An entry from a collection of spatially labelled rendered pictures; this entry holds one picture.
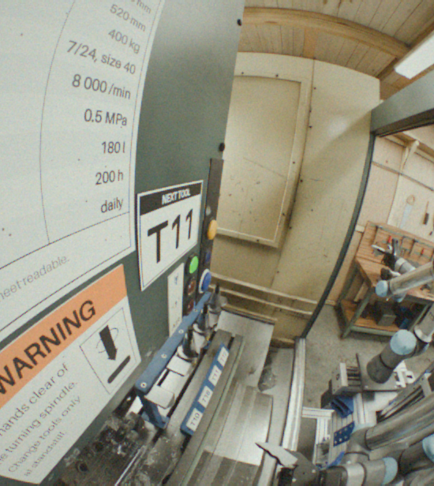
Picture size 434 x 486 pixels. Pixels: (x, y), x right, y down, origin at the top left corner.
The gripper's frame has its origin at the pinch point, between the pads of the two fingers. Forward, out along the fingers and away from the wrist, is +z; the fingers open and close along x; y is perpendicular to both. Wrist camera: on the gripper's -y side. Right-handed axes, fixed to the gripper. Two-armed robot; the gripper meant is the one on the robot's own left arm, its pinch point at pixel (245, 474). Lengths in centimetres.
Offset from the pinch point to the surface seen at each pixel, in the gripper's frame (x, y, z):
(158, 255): 8.5, -35.1, 17.2
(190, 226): 14.1, -35.8, 17.1
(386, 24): 142, -200, -66
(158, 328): 8.2, -27.0, 17.3
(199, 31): 11, -54, 17
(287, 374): 68, 63, -25
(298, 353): 76, 50, -27
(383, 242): 243, 12, -149
